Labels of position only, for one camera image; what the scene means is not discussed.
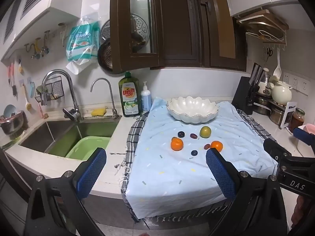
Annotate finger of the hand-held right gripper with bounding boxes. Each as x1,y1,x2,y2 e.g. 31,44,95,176
263,138,293,163
293,127,315,146

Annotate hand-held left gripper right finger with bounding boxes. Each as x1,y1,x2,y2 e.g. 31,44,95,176
205,148,288,236

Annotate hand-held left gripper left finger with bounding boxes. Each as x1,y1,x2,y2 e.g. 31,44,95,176
25,147,107,236

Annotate white scalloped bowl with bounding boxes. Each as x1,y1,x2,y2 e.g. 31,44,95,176
167,96,219,124

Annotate person's right hand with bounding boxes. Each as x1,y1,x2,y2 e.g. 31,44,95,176
291,194,311,230

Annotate pink container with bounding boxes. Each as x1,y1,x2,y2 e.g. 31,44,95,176
296,124,315,135

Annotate glass jar of red sauce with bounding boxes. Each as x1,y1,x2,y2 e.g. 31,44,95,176
288,108,306,132

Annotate green plastic basin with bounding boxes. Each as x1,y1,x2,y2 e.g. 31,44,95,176
65,136,111,161

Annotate white metal stand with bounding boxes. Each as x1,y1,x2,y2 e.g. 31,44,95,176
279,101,298,130

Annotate green round fruit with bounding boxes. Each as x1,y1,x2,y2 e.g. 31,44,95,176
199,126,212,138

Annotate white ceramic pot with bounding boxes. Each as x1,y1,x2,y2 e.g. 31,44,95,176
270,80,293,107

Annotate light blue patterned cloth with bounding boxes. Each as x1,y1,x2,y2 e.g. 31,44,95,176
129,97,278,219

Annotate steel sink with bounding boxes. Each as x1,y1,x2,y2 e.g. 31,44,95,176
18,120,121,158

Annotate grey checked cloth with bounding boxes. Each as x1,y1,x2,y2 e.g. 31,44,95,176
120,108,280,224

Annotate black knife block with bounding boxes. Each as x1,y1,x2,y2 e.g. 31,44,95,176
231,76,259,115

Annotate yellow sponge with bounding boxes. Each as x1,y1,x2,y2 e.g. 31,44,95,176
91,107,108,117

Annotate white ladle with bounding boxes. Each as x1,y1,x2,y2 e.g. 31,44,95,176
273,48,282,78

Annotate small steel faucet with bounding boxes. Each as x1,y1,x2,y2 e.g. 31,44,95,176
91,78,121,120

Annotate green dish soap bottle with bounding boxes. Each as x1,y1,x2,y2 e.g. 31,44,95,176
119,71,141,118

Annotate tall steel faucet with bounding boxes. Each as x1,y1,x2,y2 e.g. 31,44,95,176
41,69,84,122

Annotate steel pot with utensils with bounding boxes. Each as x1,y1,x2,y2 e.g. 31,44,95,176
0,104,28,136

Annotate blue pump bottle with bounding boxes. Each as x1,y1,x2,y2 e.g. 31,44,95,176
140,82,152,112

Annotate blue hanging brush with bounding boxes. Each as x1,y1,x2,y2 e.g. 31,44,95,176
27,77,36,99

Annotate dark round pan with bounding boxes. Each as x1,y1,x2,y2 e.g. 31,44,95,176
97,38,114,72

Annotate pink hanging brush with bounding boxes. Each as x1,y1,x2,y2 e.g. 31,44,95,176
7,63,18,97

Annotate plastic bag of paper towels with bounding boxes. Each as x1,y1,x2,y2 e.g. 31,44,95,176
65,16,100,75

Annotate metal steamer plate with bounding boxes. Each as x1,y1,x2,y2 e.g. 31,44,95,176
100,12,150,54

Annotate brown window sash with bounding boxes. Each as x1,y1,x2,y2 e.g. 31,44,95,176
109,0,166,75

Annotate dark wooden cabinet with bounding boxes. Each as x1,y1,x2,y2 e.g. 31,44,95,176
150,0,248,72

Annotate white wall outlets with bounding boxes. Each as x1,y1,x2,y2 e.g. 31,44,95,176
283,72,310,95

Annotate black handled knives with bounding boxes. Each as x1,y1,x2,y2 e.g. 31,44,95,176
250,63,266,97

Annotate black wire basket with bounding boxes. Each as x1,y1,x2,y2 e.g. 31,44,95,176
34,76,65,102

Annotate wall rack with cutting boards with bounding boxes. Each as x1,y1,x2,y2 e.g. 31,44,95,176
237,9,289,47

